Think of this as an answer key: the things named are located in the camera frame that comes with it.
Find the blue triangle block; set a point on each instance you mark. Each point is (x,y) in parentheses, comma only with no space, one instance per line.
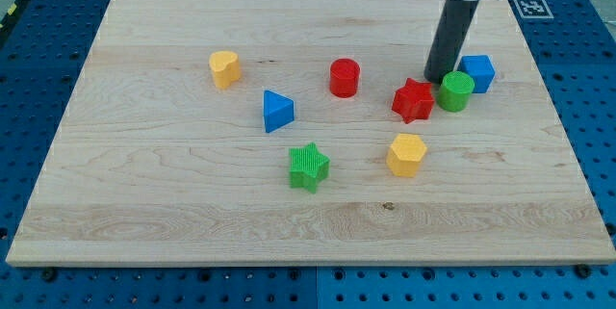
(278,110)

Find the yellow heart block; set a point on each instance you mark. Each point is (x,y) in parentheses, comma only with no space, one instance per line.
(225,68)

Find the yellow hexagon block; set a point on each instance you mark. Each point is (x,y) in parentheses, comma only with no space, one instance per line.
(405,155)

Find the white fiducial marker tag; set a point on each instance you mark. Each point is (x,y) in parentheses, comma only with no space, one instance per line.
(533,9)

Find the wooden board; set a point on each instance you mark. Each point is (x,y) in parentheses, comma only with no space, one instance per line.
(154,166)

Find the red star block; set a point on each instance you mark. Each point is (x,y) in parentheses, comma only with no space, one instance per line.
(414,100)

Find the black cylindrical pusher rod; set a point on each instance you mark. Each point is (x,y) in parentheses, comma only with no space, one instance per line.
(455,20)

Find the red cylinder block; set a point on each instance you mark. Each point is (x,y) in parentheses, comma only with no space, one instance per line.
(344,77)

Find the blue cube block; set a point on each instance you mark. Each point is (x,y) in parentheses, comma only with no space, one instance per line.
(481,69)

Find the green star block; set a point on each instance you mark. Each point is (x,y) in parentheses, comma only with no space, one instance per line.
(308,167)

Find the green cylinder block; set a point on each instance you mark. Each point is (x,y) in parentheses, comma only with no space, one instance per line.
(455,91)

